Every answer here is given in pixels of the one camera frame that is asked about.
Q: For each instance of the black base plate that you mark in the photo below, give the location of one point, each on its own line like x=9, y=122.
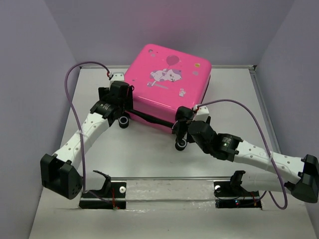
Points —
x=111, y=197
x=229, y=198

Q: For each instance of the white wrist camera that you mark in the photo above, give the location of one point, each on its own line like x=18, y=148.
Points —
x=117, y=76
x=200, y=113

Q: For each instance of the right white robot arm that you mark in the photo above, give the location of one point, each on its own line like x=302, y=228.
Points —
x=297, y=176

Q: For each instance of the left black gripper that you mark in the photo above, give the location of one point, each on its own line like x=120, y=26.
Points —
x=128, y=102

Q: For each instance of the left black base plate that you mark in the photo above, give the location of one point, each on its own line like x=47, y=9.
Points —
x=111, y=197

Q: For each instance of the pink hard-shell suitcase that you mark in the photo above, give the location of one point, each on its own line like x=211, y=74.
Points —
x=168, y=84

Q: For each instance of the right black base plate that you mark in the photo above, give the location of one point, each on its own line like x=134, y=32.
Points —
x=229, y=198

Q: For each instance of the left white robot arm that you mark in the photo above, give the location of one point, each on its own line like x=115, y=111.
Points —
x=59, y=171

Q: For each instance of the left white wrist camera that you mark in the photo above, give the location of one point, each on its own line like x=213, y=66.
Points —
x=117, y=76

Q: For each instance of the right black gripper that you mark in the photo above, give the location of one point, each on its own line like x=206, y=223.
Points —
x=183, y=125

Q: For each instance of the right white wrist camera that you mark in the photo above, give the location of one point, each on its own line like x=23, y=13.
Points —
x=200, y=113

